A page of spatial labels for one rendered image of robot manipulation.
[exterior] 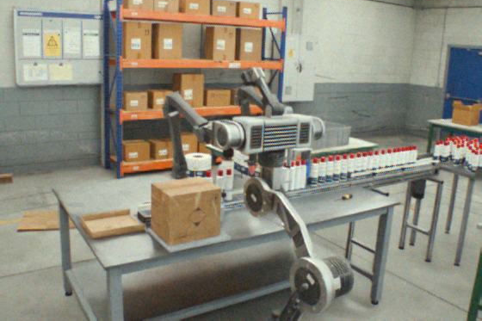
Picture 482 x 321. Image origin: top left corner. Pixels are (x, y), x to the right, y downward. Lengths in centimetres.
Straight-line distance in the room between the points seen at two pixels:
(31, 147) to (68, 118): 66
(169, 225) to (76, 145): 486
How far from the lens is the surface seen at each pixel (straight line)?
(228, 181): 293
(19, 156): 698
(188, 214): 239
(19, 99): 685
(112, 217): 284
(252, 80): 234
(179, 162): 271
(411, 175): 418
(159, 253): 238
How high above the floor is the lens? 186
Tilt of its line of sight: 13 degrees down
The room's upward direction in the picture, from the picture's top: 3 degrees clockwise
